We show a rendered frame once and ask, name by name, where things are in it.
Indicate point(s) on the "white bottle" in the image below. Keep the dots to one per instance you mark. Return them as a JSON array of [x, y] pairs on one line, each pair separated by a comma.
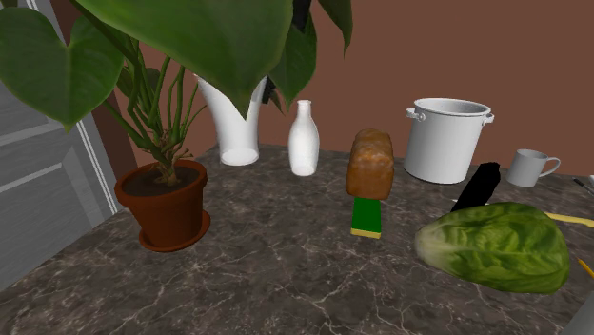
[[303, 144]]

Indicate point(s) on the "white flared vase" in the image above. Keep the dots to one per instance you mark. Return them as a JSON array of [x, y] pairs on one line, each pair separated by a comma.
[[234, 134]]

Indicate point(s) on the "brown bread loaf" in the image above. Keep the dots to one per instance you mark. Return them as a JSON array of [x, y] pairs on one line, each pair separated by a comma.
[[370, 164]]

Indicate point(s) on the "green and yellow sponge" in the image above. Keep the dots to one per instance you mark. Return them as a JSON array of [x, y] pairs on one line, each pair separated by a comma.
[[366, 217]]

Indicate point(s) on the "potted plant in terracotta pot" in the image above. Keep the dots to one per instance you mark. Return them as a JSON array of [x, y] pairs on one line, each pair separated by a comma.
[[160, 211]]

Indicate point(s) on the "white stock pot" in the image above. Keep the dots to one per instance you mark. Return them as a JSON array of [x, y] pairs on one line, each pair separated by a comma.
[[441, 144]]

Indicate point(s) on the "black bottle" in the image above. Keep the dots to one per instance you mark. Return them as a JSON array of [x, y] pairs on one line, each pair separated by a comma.
[[478, 188]]

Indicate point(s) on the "green lettuce head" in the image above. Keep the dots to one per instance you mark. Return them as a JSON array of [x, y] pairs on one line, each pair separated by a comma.
[[496, 246]]

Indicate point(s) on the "white mug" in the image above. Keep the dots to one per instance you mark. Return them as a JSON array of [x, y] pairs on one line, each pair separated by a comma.
[[526, 168]]

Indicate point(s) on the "grey panelled door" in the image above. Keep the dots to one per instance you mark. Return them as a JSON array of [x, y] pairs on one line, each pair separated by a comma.
[[37, 185]]

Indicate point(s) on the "yellow pencil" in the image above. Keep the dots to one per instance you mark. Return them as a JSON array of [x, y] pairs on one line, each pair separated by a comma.
[[586, 268]]

